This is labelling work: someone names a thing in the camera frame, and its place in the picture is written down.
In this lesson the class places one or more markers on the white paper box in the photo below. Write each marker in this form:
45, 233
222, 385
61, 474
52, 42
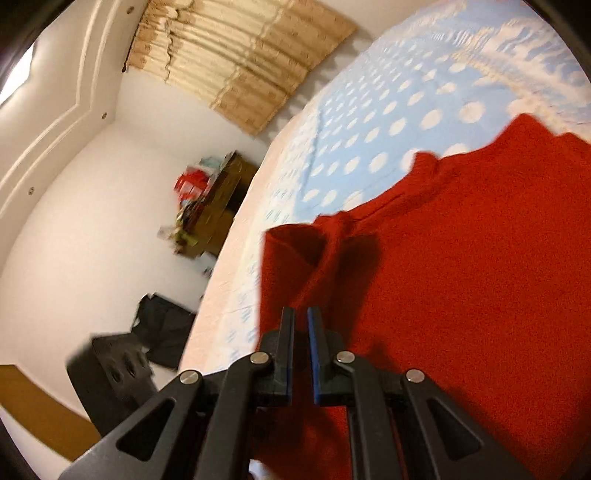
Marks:
164, 232

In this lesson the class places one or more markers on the black bag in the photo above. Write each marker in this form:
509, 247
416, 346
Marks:
161, 323

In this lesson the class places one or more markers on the blue polka dot bed sheet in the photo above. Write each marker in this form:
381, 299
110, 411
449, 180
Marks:
369, 115

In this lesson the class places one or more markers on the brown wooden desk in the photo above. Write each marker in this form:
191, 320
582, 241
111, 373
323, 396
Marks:
221, 203

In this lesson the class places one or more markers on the beige patterned curtain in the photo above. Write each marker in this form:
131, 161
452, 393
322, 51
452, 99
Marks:
240, 60

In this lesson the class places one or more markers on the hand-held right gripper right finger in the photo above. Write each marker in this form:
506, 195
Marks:
318, 369

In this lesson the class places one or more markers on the red gift bag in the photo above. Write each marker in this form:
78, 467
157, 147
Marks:
191, 180

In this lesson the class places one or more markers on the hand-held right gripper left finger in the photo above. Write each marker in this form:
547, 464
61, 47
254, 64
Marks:
284, 350

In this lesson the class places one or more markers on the green cloth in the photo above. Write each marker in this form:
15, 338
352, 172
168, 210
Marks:
184, 237

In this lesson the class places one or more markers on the brown wooden board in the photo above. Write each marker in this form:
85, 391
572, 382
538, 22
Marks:
41, 406

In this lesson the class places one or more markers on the red embroidered sweater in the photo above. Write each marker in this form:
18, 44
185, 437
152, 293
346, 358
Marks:
461, 277

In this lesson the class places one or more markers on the bright ceiling lamp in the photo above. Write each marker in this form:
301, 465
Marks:
16, 76

